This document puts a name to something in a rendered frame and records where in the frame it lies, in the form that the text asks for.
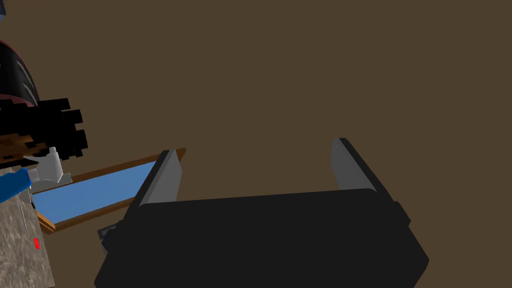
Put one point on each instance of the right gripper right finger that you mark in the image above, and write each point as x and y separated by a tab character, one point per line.
352	168

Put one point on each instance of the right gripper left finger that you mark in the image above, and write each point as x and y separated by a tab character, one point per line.
164	180

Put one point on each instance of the blue wood-framed window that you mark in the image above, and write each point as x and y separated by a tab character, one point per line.
94	191

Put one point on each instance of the grey faucet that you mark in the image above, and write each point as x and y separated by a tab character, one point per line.
50	168

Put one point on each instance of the blue bottle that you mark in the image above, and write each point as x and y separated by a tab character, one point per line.
12	186

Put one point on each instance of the black round appliance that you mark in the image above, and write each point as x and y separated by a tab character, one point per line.
16	76

